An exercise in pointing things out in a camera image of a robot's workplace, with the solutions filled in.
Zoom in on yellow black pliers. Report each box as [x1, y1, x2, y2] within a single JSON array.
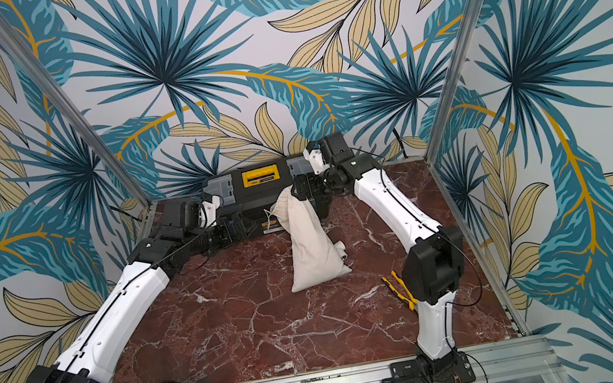
[[381, 270, 418, 312]]

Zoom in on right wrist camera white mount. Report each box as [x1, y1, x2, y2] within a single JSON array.
[[303, 142, 330, 175]]

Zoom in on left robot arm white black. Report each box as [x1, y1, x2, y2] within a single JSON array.
[[26, 195, 257, 383]]

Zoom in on left aluminium corner post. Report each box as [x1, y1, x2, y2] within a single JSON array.
[[0, 13, 152, 208]]

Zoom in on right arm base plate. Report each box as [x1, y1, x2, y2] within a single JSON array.
[[382, 350, 476, 383]]

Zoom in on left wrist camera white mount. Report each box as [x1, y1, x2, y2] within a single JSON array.
[[199, 196, 223, 229]]

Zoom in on cream cloth soil bag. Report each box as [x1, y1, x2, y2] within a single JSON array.
[[270, 186, 352, 293]]

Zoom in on aluminium corner post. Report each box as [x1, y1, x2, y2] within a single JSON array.
[[0, 13, 152, 208], [426, 0, 484, 168]]

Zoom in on right aluminium corner post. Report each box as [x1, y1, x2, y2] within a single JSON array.
[[426, 0, 484, 168]]

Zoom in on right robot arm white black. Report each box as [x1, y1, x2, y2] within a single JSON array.
[[293, 132, 467, 383]]

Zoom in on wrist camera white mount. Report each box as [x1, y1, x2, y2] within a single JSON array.
[[303, 142, 330, 175], [199, 196, 223, 229]]

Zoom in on black yellow toolbox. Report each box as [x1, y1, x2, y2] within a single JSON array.
[[203, 155, 312, 239]]

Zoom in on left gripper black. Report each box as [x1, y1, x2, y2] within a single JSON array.
[[182, 207, 261, 261]]

